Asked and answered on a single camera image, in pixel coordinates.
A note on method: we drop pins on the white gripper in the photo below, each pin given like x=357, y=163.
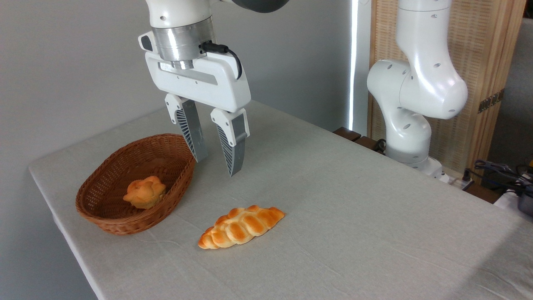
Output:
x=200, y=83

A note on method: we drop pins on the flower-shaped bread roll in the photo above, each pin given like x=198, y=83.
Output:
x=143, y=193

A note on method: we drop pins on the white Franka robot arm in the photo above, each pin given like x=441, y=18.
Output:
x=420, y=83

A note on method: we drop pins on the braided bread loaf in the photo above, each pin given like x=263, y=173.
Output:
x=239, y=227

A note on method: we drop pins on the brown wicker basket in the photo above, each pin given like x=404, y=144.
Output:
x=112, y=179

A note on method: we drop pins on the dark wooden block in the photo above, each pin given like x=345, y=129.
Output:
x=347, y=133
x=368, y=143

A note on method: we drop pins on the grey tablecloth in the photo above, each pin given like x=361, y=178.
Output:
x=354, y=229

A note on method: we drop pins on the white power strip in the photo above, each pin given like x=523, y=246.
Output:
x=456, y=181

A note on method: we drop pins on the dark metal screen hinge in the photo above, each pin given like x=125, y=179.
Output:
x=491, y=101

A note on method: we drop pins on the wooden slatted screen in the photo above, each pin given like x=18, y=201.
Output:
x=487, y=50

